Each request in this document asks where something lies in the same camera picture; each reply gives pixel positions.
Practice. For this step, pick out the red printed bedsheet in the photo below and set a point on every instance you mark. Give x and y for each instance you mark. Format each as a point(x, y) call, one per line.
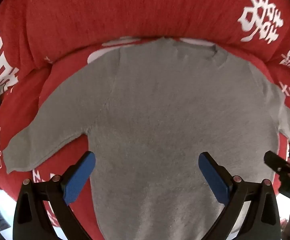
point(60, 80)

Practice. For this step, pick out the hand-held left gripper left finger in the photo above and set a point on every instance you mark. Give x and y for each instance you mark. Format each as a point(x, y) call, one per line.
point(78, 177)

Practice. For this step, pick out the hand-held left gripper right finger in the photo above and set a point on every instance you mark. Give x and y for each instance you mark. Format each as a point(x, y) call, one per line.
point(213, 177)

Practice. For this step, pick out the red printed quilt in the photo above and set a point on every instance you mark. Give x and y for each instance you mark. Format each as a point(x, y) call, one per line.
point(135, 7)

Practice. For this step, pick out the grey knit sweater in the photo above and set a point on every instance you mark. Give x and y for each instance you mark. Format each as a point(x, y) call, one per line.
point(147, 105)

